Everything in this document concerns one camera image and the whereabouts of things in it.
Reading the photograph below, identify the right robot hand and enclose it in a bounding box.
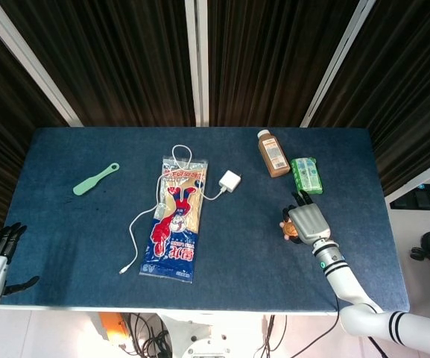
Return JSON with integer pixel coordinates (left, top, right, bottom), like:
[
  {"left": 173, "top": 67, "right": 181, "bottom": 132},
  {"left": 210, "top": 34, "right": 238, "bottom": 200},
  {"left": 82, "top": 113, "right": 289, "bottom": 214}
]
[{"left": 282, "top": 189, "right": 332, "bottom": 246}]

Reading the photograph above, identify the small orange turtle toy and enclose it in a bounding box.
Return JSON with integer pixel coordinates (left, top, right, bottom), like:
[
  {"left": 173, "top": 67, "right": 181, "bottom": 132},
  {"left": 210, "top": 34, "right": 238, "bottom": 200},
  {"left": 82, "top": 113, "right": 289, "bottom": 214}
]
[{"left": 279, "top": 220, "right": 300, "bottom": 242}]

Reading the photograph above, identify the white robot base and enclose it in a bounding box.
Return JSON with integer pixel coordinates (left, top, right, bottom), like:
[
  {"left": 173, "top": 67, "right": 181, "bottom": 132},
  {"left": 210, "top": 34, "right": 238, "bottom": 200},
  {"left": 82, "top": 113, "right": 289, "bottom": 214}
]
[{"left": 156, "top": 313, "right": 268, "bottom": 358}]

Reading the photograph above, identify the green tissue pack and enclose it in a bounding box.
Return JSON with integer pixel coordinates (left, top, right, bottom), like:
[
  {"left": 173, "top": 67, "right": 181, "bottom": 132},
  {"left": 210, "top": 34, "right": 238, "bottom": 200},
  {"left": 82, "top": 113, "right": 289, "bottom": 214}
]
[{"left": 289, "top": 156, "right": 324, "bottom": 195}]

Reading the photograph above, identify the brown drink bottle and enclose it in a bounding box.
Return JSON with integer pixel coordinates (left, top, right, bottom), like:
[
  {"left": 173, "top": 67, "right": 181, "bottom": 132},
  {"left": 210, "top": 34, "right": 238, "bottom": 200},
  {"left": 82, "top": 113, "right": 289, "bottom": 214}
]
[{"left": 257, "top": 129, "right": 291, "bottom": 179}]

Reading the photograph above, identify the blue table cloth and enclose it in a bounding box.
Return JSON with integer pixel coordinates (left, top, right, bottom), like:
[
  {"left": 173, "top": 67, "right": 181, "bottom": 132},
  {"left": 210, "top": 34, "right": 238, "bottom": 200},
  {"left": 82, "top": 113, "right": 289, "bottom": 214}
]
[{"left": 0, "top": 126, "right": 411, "bottom": 316}]

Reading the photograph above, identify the black equipment with buttons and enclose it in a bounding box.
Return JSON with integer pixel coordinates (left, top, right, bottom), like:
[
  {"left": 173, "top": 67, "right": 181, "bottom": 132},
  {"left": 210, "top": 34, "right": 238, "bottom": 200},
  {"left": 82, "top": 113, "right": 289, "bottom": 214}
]
[{"left": 389, "top": 182, "right": 430, "bottom": 210}]

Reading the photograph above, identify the noodle packet with cartoon print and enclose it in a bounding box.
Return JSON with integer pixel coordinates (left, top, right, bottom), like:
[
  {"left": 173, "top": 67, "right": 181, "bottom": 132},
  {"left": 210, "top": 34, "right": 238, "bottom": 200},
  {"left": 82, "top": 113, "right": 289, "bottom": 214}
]
[{"left": 139, "top": 157, "right": 210, "bottom": 284}]

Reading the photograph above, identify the green plastic spatula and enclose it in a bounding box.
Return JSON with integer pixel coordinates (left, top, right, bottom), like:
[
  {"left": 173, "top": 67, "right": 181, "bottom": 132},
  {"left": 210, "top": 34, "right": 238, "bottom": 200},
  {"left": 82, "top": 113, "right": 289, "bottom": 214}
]
[{"left": 72, "top": 162, "right": 121, "bottom": 197}]

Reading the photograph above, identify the orange device under table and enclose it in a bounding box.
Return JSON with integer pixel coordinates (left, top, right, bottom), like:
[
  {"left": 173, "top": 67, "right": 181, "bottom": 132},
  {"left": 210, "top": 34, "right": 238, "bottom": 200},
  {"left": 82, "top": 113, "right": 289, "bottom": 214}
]
[{"left": 98, "top": 312, "right": 128, "bottom": 341}]

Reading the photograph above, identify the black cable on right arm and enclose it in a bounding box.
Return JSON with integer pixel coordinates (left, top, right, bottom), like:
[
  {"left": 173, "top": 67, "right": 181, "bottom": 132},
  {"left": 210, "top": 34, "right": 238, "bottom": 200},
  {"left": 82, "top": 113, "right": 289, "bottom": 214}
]
[{"left": 253, "top": 290, "right": 341, "bottom": 358}]

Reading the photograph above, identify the white charger with cable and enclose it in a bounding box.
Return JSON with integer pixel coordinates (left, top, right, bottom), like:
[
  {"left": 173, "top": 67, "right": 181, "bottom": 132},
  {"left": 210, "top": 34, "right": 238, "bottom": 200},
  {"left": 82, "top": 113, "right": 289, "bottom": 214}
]
[{"left": 119, "top": 144, "right": 243, "bottom": 276}]

